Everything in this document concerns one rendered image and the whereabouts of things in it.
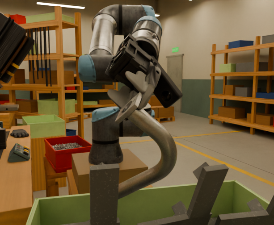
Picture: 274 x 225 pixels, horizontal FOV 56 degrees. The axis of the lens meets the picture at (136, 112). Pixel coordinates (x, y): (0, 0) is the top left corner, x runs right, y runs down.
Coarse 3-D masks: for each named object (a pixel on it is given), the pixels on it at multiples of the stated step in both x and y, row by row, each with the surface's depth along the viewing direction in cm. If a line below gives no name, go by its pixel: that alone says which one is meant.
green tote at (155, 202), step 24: (144, 192) 77; (168, 192) 79; (192, 192) 81; (240, 192) 80; (48, 216) 72; (72, 216) 73; (120, 216) 77; (144, 216) 78; (168, 216) 80; (216, 216) 84
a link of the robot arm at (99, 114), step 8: (96, 112) 108; (104, 112) 106; (112, 112) 107; (96, 120) 107; (104, 120) 106; (112, 120) 107; (96, 128) 108; (104, 128) 106; (112, 128) 107; (120, 128) 107; (96, 136) 108; (104, 136) 107; (112, 136) 108; (120, 136) 110
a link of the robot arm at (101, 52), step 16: (96, 16) 95; (112, 16) 96; (96, 32) 85; (112, 32) 89; (96, 48) 75; (112, 48) 80; (80, 64) 69; (96, 64) 70; (96, 80) 72; (112, 80) 72
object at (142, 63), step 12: (132, 36) 57; (120, 48) 53; (132, 48) 51; (144, 48) 58; (120, 60) 49; (132, 60) 49; (144, 60) 52; (108, 72) 53; (120, 72) 52; (132, 72) 51; (144, 72) 50; (132, 84) 53
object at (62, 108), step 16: (16, 16) 410; (32, 16) 395; (48, 16) 382; (64, 16) 393; (80, 16) 408; (32, 32) 386; (48, 32) 372; (80, 32) 410; (32, 48) 389; (80, 48) 413; (32, 64) 393; (0, 80) 447; (16, 80) 453; (32, 80) 411; (48, 80) 399; (64, 80) 401; (80, 80) 417; (0, 96) 466; (32, 96) 467; (64, 96) 386; (80, 96) 420; (16, 112) 428; (32, 112) 424; (48, 112) 400; (64, 112) 388; (80, 112) 422; (80, 128) 426
